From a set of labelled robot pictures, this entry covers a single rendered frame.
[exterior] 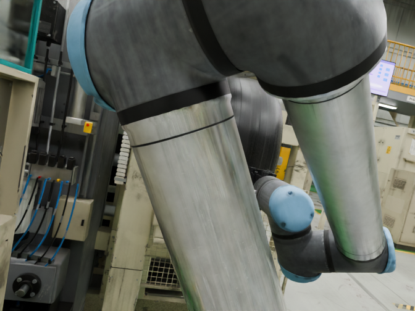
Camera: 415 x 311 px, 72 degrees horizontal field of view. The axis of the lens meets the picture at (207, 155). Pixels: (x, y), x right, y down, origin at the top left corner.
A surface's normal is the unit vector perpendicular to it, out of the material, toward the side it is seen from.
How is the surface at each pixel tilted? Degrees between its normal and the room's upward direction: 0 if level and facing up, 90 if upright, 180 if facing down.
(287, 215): 85
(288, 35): 130
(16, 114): 90
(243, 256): 83
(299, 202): 85
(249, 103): 56
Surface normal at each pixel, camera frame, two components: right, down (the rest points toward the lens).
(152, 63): -0.02, 0.28
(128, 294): 0.15, 0.12
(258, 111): 0.23, -0.36
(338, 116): 0.07, 0.72
